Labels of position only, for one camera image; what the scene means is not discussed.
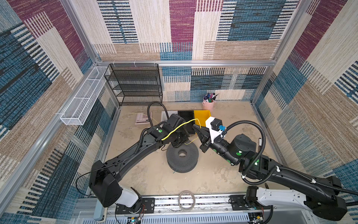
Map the white plastic bin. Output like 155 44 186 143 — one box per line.
161 111 178 121

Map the white wire mesh basket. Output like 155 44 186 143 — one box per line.
60 66 107 126

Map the black wire mesh shelf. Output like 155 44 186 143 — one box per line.
104 63 163 106

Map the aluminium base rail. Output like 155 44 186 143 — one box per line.
72 191 308 224

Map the yellow plastic bin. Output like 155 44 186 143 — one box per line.
194 110 211 121

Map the clear coiled cable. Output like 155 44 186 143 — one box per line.
178 190 197 212

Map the black plastic bin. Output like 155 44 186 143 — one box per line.
178 111 195 135

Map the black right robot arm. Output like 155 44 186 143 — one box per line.
193 117 358 221

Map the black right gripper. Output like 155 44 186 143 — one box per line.
193 123 240 166

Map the yellow cable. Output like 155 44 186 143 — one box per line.
152 118 202 146

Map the pink metal pen bucket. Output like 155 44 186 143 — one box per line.
202 100 215 111

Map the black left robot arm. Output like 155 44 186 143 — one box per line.
88 108 189 210

